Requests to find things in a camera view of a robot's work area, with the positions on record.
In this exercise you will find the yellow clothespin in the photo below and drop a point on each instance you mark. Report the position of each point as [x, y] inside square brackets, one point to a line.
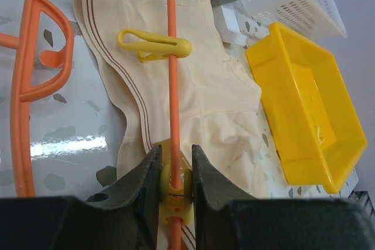
[153, 46]
[176, 202]

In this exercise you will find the white plastic basket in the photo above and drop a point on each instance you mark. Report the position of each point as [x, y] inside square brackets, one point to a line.
[314, 19]

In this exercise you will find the orange hanger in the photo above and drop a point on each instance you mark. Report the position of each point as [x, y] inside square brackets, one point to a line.
[22, 92]

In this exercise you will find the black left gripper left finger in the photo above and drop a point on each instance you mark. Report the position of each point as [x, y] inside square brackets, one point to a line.
[123, 216]

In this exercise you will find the cream underwear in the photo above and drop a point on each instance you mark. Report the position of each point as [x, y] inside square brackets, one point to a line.
[218, 101]

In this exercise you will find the aluminium rail frame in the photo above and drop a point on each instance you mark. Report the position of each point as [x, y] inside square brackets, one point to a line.
[363, 199]

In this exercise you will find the yellow plastic tray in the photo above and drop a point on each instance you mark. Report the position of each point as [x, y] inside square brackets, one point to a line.
[315, 128]

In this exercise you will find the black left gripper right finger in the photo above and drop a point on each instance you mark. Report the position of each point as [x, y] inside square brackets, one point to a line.
[226, 217]

